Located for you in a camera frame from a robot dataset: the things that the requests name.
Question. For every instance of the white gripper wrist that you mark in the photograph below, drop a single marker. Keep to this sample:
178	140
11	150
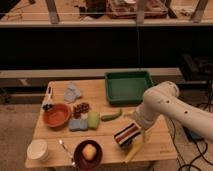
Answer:
145	119

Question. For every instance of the blue sponge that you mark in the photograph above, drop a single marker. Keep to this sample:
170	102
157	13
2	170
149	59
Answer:
78	125

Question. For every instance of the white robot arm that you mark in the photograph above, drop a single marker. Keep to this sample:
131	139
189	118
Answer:
163	99

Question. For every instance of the red bowl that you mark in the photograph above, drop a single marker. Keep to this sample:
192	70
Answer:
57	116

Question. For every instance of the striped cloth block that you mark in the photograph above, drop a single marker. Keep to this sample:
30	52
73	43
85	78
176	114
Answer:
125	136

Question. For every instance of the green chili pepper toy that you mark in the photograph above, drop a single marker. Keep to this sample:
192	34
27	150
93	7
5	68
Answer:
111	116

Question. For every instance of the green plastic tray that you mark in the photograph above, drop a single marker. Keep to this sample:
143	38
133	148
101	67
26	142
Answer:
126	87

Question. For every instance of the light green block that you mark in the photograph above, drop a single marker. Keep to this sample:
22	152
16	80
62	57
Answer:
93	120

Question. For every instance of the yellow apple toy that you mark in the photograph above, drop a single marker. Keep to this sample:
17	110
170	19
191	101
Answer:
89	152

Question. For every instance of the dark maroon plate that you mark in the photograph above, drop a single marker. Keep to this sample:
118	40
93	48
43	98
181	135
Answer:
81	163

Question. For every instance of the brown grape cluster toy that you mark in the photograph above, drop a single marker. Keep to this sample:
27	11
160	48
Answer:
80	108

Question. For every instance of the light blue crumpled cloth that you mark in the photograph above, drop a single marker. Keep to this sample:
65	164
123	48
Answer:
72	93

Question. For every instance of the metal spoon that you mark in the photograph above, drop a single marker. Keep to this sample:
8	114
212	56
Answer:
61	142

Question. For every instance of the white cup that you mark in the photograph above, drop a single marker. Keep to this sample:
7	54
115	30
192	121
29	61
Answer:
38	150

